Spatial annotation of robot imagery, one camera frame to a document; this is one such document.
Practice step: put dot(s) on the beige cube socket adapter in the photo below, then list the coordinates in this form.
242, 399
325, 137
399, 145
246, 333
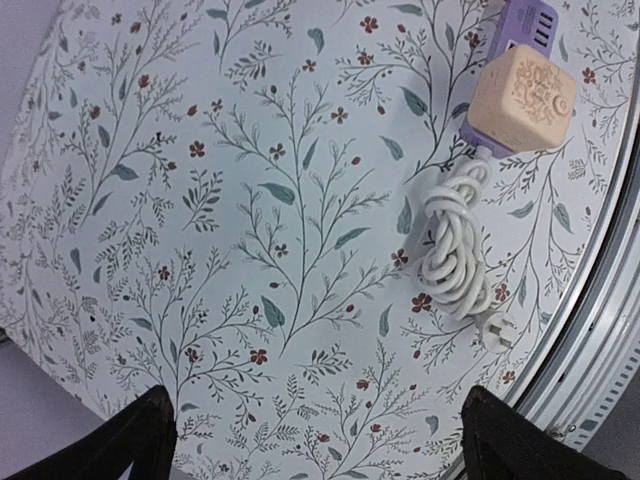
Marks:
523, 101

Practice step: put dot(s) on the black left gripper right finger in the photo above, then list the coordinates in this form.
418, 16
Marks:
499, 443

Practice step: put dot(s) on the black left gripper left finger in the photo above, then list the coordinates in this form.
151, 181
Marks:
140, 440

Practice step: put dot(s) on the floral table mat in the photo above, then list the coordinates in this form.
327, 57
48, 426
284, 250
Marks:
267, 207

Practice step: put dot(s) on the purple power strip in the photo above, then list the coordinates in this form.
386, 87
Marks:
528, 22

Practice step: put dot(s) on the aluminium front rail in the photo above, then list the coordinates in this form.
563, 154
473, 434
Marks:
590, 345

